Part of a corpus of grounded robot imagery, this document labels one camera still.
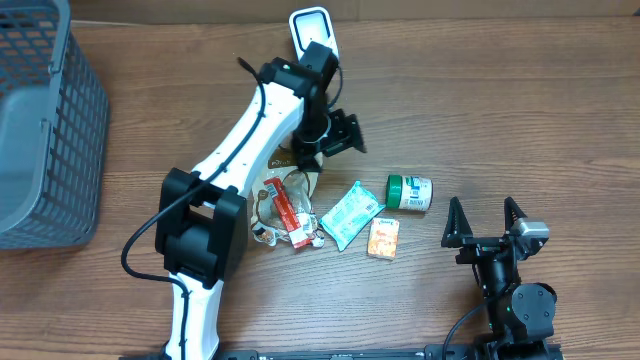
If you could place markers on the beige brown snack pouch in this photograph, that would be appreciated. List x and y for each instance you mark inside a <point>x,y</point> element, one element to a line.
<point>266,225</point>

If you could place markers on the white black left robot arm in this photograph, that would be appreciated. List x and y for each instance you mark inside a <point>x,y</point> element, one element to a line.
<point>202,226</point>

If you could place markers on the green lid white jar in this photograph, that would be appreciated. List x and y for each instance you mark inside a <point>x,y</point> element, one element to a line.
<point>411,193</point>

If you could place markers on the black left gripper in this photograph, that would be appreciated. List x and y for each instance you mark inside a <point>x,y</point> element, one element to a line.
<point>343,133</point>

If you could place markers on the orange small carton box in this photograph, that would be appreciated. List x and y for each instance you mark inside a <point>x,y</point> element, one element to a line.
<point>383,238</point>

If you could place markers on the red snack bar packet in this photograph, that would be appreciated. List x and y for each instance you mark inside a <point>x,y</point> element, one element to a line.
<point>297,224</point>

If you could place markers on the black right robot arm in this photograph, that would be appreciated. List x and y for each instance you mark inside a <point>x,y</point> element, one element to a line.
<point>520,315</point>

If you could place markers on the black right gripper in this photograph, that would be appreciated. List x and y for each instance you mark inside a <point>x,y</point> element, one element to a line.
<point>486,246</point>

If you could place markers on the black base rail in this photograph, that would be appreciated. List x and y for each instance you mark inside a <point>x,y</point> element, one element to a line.
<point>429,352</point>

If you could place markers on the grey plastic mesh basket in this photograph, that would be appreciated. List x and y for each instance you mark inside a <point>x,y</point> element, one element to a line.
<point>55,116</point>

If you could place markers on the teal orange snack packet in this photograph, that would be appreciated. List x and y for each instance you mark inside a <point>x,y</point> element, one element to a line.
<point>350,215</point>

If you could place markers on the white barcode scanner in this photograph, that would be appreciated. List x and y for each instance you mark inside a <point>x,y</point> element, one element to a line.
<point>312,24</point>

